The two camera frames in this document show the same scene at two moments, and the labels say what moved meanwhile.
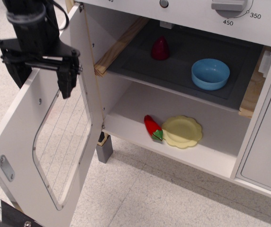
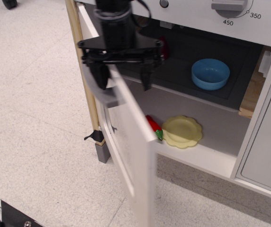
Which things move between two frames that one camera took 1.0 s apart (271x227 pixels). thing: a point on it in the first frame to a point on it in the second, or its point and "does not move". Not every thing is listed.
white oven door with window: [41, 158] to [132, 146]
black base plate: [12, 217] does not move
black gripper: [39, 44] to [119, 44]
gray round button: [164, 4] does not move
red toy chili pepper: [154, 128] does not move
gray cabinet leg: [104, 149] does not move
